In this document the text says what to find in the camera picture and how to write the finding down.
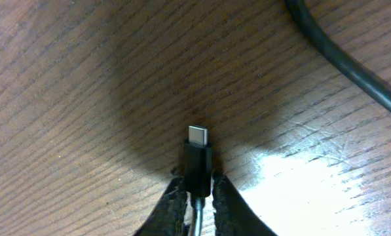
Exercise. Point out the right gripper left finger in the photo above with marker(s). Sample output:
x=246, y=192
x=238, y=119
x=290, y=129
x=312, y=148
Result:
x=168, y=215

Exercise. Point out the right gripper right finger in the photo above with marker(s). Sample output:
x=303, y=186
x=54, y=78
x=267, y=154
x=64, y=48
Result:
x=233, y=216

